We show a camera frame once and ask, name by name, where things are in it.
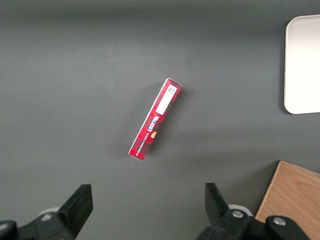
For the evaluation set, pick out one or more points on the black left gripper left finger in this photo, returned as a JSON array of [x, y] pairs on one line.
[[72, 212]]

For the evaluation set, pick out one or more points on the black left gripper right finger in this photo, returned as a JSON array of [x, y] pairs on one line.
[[220, 220]]

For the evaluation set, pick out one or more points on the wooden drawer cabinet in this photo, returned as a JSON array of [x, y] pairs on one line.
[[295, 195]]

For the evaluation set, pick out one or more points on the red tartan shortbread box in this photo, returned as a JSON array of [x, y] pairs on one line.
[[155, 120]]

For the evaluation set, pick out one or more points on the cream plastic tray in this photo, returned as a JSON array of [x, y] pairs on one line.
[[302, 65]]

